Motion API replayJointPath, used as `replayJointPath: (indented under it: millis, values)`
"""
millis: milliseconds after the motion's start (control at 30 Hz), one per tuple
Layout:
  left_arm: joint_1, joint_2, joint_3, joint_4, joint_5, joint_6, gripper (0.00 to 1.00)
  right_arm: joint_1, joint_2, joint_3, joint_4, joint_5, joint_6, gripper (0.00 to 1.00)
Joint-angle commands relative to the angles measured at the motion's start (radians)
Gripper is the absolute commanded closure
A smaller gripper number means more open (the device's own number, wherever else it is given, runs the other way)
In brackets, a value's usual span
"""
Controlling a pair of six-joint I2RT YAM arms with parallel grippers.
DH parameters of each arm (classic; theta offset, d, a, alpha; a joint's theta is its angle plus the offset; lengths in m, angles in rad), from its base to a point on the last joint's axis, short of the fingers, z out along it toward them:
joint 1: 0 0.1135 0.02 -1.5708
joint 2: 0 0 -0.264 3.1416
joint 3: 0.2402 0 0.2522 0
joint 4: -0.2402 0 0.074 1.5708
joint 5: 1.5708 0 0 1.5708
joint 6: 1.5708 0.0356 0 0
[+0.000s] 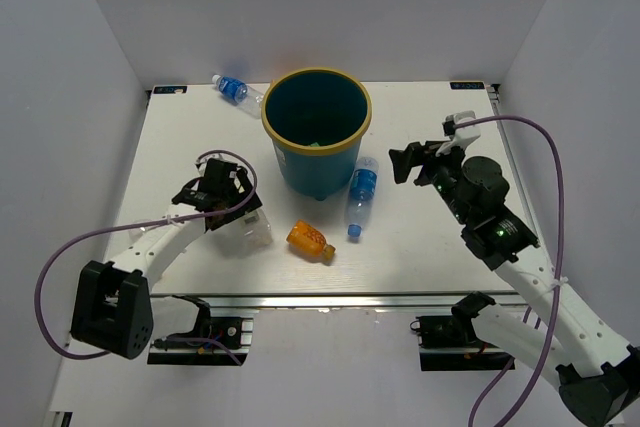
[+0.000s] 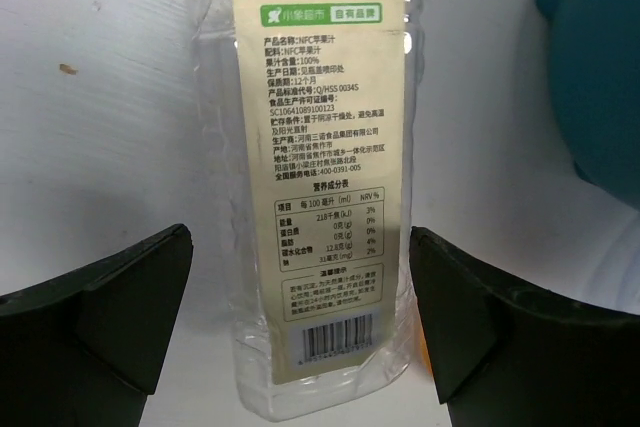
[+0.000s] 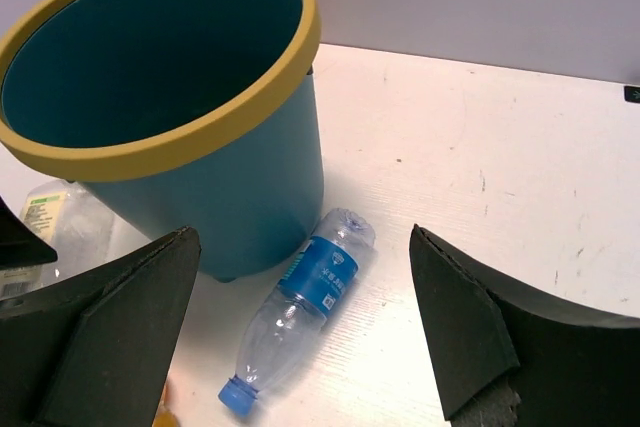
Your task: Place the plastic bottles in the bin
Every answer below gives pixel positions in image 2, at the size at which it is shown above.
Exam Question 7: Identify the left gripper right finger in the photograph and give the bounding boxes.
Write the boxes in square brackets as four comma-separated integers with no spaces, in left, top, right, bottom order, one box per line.
[409,227,639,426]

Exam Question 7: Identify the orange plastic bottle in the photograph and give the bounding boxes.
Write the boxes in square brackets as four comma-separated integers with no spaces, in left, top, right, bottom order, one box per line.
[417,323,433,377]

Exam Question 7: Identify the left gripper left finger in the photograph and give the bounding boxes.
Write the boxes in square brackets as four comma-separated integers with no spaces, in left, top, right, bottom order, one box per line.
[1,224,193,427]

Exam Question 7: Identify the teal bin with yellow rim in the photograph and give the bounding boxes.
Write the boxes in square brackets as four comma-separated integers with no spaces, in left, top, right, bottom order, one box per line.
[534,0,639,209]

